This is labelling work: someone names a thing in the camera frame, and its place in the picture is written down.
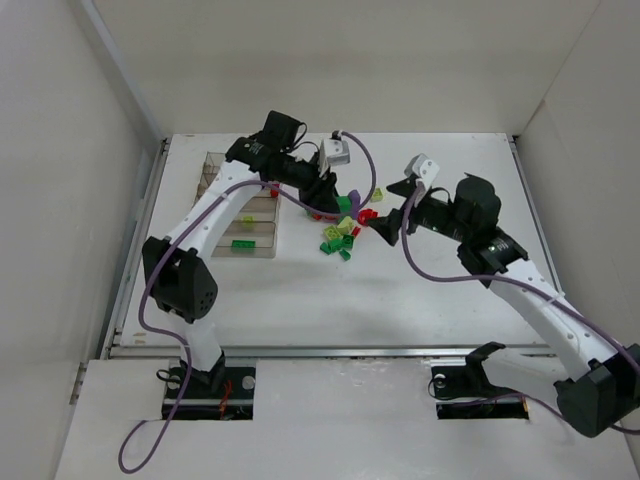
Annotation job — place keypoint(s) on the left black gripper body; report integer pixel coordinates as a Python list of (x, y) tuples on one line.
[(316, 189)]

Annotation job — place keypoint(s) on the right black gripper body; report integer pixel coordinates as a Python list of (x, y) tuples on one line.
[(406, 203)]

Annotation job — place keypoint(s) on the green and purple cone lego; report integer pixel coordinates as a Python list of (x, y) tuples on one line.
[(349, 204)]

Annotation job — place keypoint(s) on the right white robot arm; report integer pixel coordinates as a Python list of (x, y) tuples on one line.
[(591, 381)]

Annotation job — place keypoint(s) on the lime lego near right arm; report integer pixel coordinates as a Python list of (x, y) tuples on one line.
[(378, 195)]

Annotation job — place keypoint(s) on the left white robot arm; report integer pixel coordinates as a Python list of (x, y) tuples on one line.
[(177, 276)]

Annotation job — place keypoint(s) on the red arch lego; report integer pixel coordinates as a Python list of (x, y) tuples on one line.
[(365, 216)]

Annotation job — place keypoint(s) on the lime lego pile block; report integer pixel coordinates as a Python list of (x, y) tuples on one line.
[(343, 227)]

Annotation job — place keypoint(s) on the lime lego in tray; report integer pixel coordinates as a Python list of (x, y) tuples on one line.
[(248, 222)]

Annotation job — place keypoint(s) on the clear compartment organizer tray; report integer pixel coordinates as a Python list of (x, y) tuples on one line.
[(265, 210)]

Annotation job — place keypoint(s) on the dark green flat lego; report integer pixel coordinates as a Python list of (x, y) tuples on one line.
[(243, 245)]

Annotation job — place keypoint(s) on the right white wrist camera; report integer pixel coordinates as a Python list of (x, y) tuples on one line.
[(422, 170)]

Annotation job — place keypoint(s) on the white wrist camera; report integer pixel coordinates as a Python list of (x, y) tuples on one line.
[(422, 170), (334, 151)]

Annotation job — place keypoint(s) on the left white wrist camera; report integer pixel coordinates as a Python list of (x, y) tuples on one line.
[(334, 151)]

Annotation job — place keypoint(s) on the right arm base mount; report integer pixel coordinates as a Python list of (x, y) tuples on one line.
[(463, 391)]

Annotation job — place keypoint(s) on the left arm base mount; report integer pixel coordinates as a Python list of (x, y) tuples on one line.
[(228, 395)]

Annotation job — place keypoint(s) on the aluminium rail front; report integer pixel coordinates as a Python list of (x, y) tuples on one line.
[(120, 352)]

